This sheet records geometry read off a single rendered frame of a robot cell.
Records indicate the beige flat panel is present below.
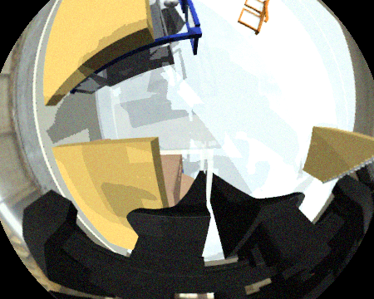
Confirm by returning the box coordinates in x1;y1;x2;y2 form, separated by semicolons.
33;0;128;256

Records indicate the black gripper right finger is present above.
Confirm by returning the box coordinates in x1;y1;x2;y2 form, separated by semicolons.
209;173;306;260

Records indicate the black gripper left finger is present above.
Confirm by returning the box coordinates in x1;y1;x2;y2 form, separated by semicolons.
126;170;211;257

